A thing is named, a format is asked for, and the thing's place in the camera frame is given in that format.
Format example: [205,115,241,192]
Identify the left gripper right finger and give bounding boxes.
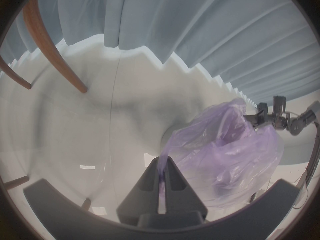
[165,156,208,222]

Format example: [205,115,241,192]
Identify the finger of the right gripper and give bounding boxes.
[244,112,265,128]

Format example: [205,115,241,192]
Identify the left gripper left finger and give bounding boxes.
[117,156,161,226]

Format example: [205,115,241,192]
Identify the purple plastic bag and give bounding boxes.
[157,98,285,208]

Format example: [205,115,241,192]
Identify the blue-green curtain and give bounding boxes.
[5,0,320,107]

